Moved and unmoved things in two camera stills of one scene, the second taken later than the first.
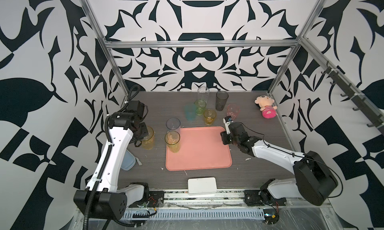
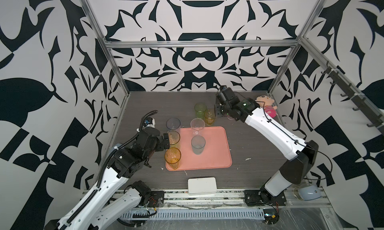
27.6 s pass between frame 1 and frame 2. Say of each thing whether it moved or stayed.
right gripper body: moved
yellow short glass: stayed
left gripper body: moved
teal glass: moved
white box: stayed
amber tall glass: moved
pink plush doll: stayed
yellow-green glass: stayed
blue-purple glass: stayed
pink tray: stayed
